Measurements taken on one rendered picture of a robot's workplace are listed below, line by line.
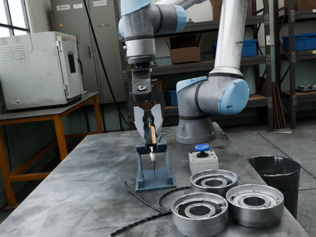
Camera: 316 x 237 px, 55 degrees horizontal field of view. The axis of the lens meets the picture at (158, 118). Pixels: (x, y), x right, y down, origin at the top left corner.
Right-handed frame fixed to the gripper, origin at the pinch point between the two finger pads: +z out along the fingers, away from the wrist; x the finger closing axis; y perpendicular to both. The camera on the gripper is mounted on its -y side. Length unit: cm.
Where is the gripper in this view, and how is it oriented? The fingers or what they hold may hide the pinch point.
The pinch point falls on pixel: (150, 133)
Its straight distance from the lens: 81.4
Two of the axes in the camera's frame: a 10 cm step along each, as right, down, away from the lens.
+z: 1.1, 9.8, 1.9
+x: -9.9, 1.1, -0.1
